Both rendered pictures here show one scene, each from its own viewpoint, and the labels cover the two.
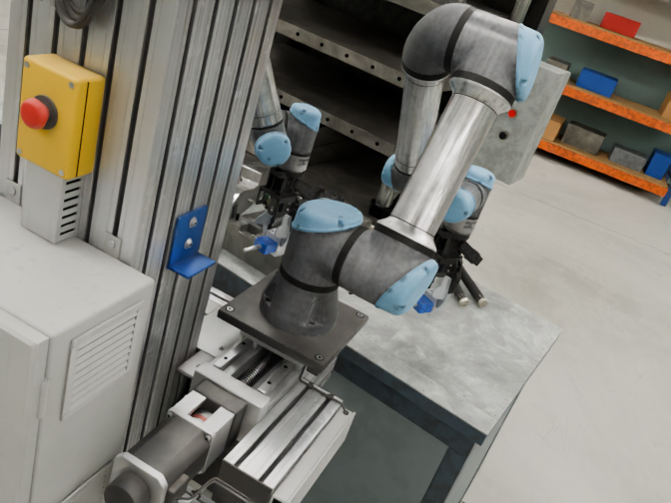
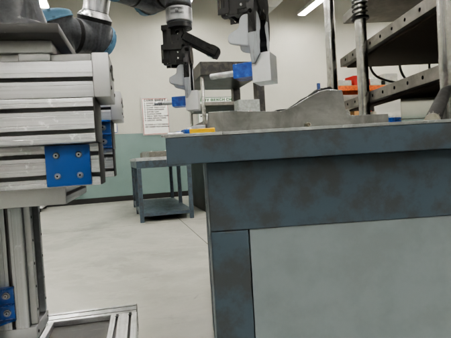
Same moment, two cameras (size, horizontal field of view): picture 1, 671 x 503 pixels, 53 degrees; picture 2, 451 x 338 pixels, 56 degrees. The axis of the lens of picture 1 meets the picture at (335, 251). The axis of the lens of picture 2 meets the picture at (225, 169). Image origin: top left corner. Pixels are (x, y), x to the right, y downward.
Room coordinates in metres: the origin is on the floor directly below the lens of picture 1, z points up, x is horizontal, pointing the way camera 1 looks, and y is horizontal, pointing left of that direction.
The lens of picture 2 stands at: (1.06, -0.96, 0.77)
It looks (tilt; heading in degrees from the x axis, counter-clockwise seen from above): 2 degrees down; 62
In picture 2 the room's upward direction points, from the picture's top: 3 degrees counter-clockwise
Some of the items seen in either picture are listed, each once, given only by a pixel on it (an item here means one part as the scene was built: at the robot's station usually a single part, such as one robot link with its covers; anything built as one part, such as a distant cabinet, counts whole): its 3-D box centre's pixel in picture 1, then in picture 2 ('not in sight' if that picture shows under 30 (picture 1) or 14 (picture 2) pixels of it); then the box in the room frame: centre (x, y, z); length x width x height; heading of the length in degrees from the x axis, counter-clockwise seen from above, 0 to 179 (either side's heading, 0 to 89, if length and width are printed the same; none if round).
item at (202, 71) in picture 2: not in sight; (225, 137); (4.05, 4.68, 1.03); 1.54 x 0.94 x 2.06; 77
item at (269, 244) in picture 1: (263, 246); (176, 102); (1.51, 0.18, 0.93); 0.13 x 0.05 x 0.05; 148
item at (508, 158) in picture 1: (445, 243); not in sight; (2.39, -0.39, 0.73); 0.30 x 0.22 x 1.47; 65
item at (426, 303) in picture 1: (418, 303); (241, 72); (1.48, -0.24, 0.93); 0.13 x 0.05 x 0.05; 131
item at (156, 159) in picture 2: not in sight; (158, 181); (3.03, 4.94, 0.44); 1.90 x 0.70 x 0.89; 77
